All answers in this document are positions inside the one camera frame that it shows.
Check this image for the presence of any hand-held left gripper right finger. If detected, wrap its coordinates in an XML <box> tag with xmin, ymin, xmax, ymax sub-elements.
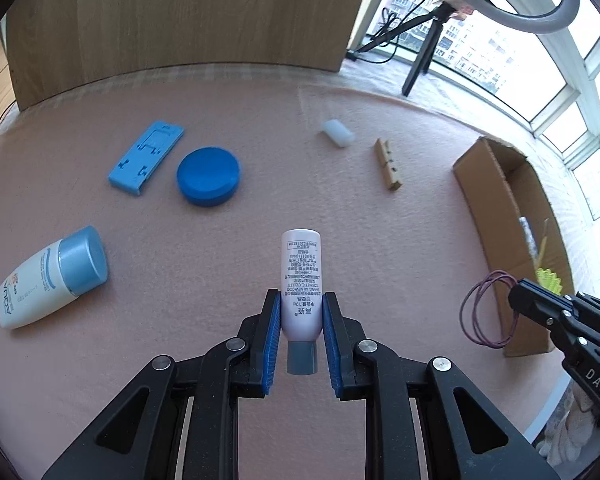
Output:
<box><xmin>321</xmin><ymin>290</ymin><xmax>561</xmax><ymax>480</ymax></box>

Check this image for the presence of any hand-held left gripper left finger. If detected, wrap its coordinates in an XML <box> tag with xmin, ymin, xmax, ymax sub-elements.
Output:
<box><xmin>42</xmin><ymin>287</ymin><xmax>283</xmax><ymax>480</ymax></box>

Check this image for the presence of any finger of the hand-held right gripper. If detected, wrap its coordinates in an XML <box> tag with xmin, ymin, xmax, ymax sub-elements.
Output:
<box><xmin>520</xmin><ymin>280</ymin><xmax>600</xmax><ymax>331</ymax></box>
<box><xmin>508</xmin><ymin>284</ymin><xmax>593</xmax><ymax>361</ymax></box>

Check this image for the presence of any small white bottle grey cap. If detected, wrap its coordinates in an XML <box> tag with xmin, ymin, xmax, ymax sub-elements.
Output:
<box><xmin>280</xmin><ymin>229</ymin><xmax>325</xmax><ymax>376</ymax></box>

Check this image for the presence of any white dotted tissue pack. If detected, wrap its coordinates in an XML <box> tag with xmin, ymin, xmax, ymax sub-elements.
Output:
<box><xmin>519</xmin><ymin>216</ymin><xmax>537</xmax><ymax>258</ymax></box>

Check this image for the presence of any purple hair band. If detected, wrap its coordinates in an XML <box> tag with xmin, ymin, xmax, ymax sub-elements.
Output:
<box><xmin>460</xmin><ymin>270</ymin><xmax>523</xmax><ymax>348</ymax></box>

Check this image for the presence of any cardboard box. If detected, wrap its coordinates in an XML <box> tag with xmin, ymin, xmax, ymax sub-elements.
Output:
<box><xmin>452</xmin><ymin>136</ymin><xmax>576</xmax><ymax>358</ymax></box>

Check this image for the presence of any yellow-green plastic item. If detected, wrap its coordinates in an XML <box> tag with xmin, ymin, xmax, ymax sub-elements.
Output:
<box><xmin>534</xmin><ymin>266</ymin><xmax>565</xmax><ymax>295</ymax></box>

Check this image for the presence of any white fluffy cloth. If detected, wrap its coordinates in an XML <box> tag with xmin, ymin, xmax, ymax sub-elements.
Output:
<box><xmin>530</xmin><ymin>385</ymin><xmax>600</xmax><ymax>466</ymax></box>

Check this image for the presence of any yellow black card ruler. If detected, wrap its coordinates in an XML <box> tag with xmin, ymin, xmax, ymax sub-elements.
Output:
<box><xmin>537</xmin><ymin>219</ymin><xmax>552</xmax><ymax>268</ymax></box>

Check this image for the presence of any round blue lid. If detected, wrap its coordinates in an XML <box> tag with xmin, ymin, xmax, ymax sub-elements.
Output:
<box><xmin>176</xmin><ymin>146</ymin><xmax>242</xmax><ymax>208</ymax></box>

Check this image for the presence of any wooden clothespin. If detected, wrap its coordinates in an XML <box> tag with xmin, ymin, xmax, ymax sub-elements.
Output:
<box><xmin>373</xmin><ymin>138</ymin><xmax>403</xmax><ymax>192</ymax></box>

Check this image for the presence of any translucent white plastic cap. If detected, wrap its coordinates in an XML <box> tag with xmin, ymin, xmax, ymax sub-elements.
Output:
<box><xmin>321</xmin><ymin>119</ymin><xmax>356</xmax><ymax>149</ymax></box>

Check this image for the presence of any blue plastic stand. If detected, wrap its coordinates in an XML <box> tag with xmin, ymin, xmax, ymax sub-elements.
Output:
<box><xmin>107</xmin><ymin>120</ymin><xmax>185</xmax><ymax>196</ymax></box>

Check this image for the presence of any white bottle blue cap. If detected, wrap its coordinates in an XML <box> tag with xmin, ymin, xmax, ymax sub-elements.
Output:
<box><xmin>0</xmin><ymin>226</ymin><xmax>109</xmax><ymax>331</ymax></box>

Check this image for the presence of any black tripod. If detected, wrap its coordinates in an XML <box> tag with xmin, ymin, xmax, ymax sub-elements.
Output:
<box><xmin>347</xmin><ymin>0</ymin><xmax>461</xmax><ymax>97</ymax></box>

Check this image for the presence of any light wooden board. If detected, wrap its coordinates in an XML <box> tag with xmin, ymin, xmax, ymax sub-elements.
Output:
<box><xmin>2</xmin><ymin>0</ymin><xmax>393</xmax><ymax>111</ymax></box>

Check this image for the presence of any black ring light cable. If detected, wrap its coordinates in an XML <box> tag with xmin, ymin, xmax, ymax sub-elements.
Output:
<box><xmin>345</xmin><ymin>5</ymin><xmax>431</xmax><ymax>66</ymax></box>

